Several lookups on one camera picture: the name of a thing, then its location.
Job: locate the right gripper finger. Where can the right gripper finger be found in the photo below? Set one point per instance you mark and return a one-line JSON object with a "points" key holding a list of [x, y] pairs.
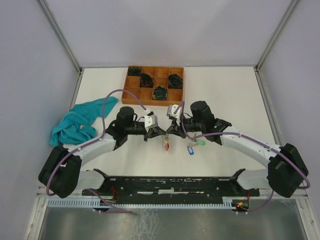
{"points": [[174, 127], [176, 132]]}

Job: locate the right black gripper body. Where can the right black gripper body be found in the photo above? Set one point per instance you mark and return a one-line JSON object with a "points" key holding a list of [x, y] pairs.
{"points": [[192, 125]]}

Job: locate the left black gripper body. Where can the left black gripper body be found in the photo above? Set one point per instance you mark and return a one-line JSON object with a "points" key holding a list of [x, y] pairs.
{"points": [[135, 128]]}

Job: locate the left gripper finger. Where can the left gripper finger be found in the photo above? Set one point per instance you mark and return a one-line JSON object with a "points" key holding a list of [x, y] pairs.
{"points": [[157, 129], [152, 134]]}

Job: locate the key with blue tag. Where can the key with blue tag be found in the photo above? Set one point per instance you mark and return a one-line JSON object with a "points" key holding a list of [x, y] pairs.
{"points": [[190, 148]]}

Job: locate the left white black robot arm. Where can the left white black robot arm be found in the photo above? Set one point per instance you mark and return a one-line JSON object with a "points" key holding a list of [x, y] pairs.
{"points": [[62, 174]]}

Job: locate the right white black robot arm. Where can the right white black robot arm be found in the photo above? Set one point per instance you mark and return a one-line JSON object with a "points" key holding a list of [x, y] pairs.
{"points": [[284, 170]]}

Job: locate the key with green tag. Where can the key with green tag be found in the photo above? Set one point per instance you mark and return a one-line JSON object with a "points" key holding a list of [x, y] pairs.
{"points": [[198, 142]]}

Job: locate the wooden compartment tray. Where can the wooden compartment tray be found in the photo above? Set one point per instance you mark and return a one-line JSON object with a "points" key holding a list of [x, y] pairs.
{"points": [[154, 85]]}

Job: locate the rolled dark tie right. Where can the rolled dark tie right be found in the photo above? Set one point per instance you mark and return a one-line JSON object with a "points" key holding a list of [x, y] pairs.
{"points": [[175, 81]]}

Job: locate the rolled dark tie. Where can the rolled dark tie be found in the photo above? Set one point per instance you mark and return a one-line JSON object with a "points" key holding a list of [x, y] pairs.
{"points": [[146, 81], [134, 71], [175, 81]]}

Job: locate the rolled dark tie centre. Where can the rolled dark tie centre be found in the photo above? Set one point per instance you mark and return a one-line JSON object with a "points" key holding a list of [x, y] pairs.
{"points": [[146, 81]]}

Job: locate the teal cloth towel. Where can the teal cloth towel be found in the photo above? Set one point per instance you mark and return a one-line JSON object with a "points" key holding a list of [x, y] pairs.
{"points": [[76, 126]]}

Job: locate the rolled dark tie top left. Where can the rolled dark tie top left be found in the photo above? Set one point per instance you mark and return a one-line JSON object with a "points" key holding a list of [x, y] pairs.
{"points": [[134, 71]]}

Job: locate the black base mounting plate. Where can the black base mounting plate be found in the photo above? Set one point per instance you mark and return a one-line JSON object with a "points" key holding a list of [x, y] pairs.
{"points": [[173, 190]]}

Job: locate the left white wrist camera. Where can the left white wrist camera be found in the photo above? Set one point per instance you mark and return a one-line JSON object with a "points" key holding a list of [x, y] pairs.
{"points": [[150, 119]]}

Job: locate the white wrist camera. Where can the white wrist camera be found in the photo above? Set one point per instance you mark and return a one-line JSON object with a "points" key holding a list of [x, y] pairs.
{"points": [[174, 112], [150, 119]]}

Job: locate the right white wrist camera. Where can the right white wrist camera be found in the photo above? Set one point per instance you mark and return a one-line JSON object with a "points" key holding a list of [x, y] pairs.
{"points": [[174, 112]]}

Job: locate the grey slotted cable duct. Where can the grey slotted cable duct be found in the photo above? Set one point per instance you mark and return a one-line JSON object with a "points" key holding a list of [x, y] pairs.
{"points": [[96, 203]]}

